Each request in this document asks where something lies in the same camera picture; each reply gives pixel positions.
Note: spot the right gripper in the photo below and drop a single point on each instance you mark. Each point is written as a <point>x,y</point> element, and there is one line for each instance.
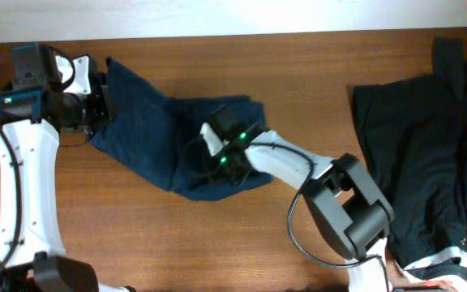
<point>222,165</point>

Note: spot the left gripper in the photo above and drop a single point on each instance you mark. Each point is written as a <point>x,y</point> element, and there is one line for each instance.
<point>103,102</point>

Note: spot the navy blue shorts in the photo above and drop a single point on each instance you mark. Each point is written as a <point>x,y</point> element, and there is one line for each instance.
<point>157,137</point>

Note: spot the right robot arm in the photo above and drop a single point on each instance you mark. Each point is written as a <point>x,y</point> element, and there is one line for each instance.
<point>349,210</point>

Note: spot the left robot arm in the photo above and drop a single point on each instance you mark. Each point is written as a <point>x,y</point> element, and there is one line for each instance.
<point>50,93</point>

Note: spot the black garment pile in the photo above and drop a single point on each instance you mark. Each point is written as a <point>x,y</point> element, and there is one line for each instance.
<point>413,135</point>

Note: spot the red white object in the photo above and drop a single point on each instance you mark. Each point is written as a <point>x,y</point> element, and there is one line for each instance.
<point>451,285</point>

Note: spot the white striped waistband garment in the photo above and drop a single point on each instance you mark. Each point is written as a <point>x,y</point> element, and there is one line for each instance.
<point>451,261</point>

